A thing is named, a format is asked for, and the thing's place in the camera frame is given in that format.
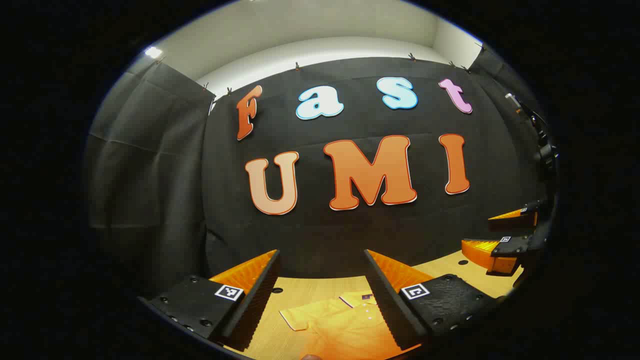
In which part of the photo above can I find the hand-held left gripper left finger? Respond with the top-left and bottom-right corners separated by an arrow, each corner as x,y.
137,249 -> 281,352

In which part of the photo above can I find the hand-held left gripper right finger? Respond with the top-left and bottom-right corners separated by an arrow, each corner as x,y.
363,249 -> 501,351

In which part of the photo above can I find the orange T-shirt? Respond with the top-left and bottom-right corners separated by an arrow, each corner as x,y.
279,291 -> 423,360

